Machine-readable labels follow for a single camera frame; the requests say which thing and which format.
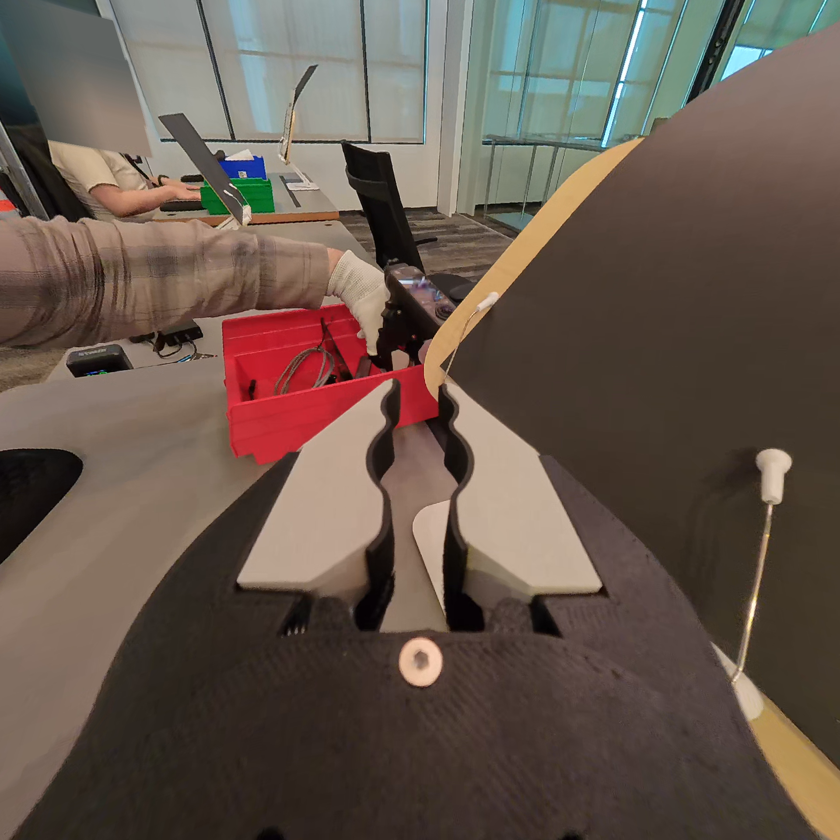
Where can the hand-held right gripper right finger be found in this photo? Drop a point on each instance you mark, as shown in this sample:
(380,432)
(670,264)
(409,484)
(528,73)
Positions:
(518,525)

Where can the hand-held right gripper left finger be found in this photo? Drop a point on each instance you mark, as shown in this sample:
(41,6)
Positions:
(315,512)

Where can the red plastic bin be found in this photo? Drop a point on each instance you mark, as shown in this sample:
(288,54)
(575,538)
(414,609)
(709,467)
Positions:
(328,420)

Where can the person's left forearm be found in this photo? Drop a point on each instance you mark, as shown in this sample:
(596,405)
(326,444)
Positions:
(164,275)

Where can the person's left hand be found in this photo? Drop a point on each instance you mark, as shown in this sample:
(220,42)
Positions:
(358,289)

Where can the black office chair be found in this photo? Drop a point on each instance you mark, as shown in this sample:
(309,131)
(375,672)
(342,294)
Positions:
(377,197)

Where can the green plastic bin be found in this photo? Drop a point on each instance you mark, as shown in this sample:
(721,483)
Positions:
(243,197)

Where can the blue plastic bin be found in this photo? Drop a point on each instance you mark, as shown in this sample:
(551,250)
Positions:
(246,167)

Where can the black docking box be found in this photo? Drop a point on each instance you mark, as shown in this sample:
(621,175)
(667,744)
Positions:
(180,333)

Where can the black sheet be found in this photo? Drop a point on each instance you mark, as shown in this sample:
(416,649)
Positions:
(656,328)

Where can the black charger with display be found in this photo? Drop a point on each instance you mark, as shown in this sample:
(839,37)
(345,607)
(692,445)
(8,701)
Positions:
(98,361)

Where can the black textured pad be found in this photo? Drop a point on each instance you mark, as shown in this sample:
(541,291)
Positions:
(26,492)

